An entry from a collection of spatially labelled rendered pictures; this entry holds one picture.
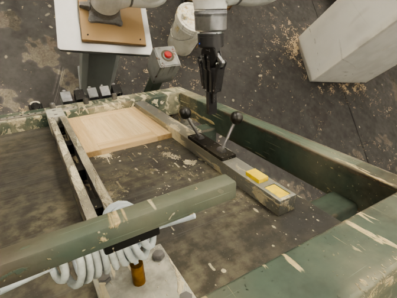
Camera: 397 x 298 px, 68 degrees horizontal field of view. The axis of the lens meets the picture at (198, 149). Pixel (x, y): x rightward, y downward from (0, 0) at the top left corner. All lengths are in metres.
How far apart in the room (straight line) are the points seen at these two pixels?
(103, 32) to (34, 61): 0.92
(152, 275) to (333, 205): 0.54
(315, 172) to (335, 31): 2.56
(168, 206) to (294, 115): 2.94
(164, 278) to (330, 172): 0.59
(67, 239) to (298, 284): 0.29
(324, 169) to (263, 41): 2.68
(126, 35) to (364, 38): 2.13
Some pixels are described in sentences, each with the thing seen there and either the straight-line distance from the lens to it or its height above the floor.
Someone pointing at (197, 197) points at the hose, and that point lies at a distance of 0.27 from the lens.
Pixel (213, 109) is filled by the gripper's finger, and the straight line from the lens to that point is 0.92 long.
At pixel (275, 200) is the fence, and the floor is 1.62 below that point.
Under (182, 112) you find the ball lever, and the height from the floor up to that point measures 1.42.
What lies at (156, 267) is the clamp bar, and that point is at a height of 1.75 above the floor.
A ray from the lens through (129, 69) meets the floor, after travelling 2.60.
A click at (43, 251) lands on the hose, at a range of 0.25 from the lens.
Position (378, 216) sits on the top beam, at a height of 1.81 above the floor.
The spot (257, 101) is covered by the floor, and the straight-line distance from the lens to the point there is 2.96.
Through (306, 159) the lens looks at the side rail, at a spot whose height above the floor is 1.52.
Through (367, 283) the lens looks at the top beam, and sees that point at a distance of 0.45.
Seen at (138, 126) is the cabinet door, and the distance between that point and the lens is 1.17.
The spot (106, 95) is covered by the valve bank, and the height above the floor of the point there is 0.76.
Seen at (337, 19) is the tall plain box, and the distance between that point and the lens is 3.37.
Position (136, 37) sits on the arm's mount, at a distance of 1.81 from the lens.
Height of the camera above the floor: 2.16
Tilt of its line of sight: 61 degrees down
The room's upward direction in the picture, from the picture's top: 50 degrees clockwise
